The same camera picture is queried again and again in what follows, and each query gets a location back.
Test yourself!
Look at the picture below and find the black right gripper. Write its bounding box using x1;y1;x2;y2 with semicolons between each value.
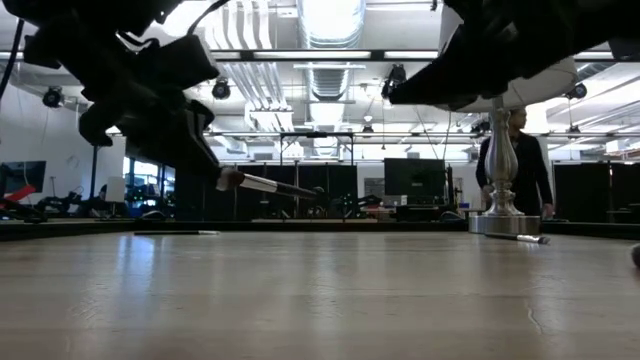
389;0;566;112

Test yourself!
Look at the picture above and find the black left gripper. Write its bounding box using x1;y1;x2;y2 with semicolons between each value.
22;29;224;182

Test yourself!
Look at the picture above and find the fluffy powder makeup brush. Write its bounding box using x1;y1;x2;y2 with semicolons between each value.
215;166;322;200

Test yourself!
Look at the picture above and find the thin black makeup brush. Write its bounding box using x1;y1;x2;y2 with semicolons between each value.
483;231;552;246
133;229;221;237

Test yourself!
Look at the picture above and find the white shade silver table lamp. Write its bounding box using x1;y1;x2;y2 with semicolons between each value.
432;5;580;236

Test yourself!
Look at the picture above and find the white box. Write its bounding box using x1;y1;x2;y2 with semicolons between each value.
105;175;126;204

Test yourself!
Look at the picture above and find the black overhead crossbar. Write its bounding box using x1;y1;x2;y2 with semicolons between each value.
208;48;617;63

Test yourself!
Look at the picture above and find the large black screen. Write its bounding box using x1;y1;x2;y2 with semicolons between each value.
383;157;445;204

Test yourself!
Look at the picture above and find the red and black machine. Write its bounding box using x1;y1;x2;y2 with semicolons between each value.
0;183;49;224

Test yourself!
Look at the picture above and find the black partition wall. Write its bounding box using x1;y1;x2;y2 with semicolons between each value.
553;162;640;224
173;163;359;221

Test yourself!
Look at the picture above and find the silver ventilation duct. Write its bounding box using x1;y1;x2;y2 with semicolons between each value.
296;0;368;104

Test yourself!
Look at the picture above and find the black metal rig frame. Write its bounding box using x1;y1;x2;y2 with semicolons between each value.
0;209;640;242

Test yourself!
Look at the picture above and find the dark wall monitor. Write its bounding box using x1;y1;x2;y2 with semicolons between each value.
0;160;48;195

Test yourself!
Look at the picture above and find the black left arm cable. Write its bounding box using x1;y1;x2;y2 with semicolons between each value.
0;18;26;101

